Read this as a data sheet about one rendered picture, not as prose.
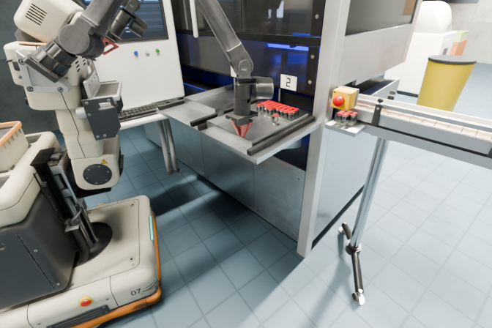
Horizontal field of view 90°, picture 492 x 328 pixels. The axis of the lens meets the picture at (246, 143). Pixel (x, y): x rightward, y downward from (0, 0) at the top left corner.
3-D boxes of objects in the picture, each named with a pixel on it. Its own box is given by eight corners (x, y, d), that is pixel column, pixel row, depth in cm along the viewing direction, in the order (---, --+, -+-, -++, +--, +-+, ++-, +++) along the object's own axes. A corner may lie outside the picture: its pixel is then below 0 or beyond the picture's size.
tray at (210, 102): (232, 89, 150) (232, 83, 148) (264, 98, 133) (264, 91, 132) (184, 103, 129) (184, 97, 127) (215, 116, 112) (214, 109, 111)
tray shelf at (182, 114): (227, 91, 154) (227, 88, 153) (329, 121, 110) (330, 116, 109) (156, 112, 124) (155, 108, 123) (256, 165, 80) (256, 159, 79)
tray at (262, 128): (262, 107, 122) (263, 100, 120) (307, 121, 105) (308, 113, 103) (207, 128, 101) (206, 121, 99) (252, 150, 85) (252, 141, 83)
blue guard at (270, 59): (128, 50, 224) (122, 28, 215) (315, 93, 101) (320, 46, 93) (127, 50, 223) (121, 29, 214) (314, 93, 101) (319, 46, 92)
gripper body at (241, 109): (258, 117, 86) (259, 97, 83) (237, 124, 80) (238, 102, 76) (245, 113, 90) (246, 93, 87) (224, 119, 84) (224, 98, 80)
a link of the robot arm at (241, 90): (233, 77, 81) (235, 81, 76) (253, 78, 82) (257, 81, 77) (233, 98, 84) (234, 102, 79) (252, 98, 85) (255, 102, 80)
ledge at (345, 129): (340, 118, 112) (340, 114, 111) (369, 126, 104) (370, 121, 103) (324, 127, 103) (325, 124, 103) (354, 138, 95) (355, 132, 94)
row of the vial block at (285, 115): (262, 111, 116) (262, 102, 114) (293, 121, 105) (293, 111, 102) (258, 112, 115) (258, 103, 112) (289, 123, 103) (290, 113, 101)
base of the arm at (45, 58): (36, 53, 73) (20, 59, 63) (55, 34, 73) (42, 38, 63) (64, 75, 78) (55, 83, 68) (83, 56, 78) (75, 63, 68)
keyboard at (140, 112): (178, 101, 155) (177, 97, 154) (187, 107, 145) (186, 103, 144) (109, 116, 136) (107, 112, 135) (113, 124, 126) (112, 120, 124)
